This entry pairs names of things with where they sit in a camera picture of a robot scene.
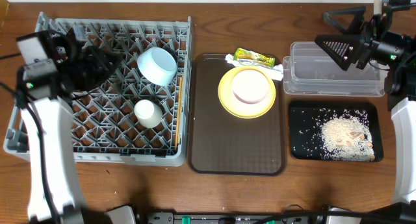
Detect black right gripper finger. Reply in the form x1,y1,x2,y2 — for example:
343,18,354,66
315,35,366,71
322,6,366,34

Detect light blue bowl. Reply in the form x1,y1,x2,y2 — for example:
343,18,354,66
136,47,177,86

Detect cream cup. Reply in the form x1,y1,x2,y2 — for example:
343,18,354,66
134,100,163,128

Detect green yellow snack wrapper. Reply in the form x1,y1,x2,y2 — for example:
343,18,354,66
233,48,276,68

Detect yellow plate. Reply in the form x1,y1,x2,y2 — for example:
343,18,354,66
218,66,276,119

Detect wooden chopstick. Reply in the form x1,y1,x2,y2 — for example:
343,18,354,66
175,76,183,151

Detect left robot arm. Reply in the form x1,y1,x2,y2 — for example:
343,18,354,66
14,30,122,223

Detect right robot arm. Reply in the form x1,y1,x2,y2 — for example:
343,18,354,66
315,4,415,223

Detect black waste tray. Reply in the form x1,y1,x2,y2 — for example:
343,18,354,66
289,101,384,162

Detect grey dishwasher rack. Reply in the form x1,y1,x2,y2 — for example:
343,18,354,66
4,13,193,166

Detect clear plastic bin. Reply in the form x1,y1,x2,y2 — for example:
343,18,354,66
282,42,389,97

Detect rice and food scraps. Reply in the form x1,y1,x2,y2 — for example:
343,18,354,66
294,108,376,162

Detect brown serving tray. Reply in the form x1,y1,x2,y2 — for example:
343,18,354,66
187,53,286,176

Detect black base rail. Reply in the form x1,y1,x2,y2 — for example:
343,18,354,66
140,209,326,224

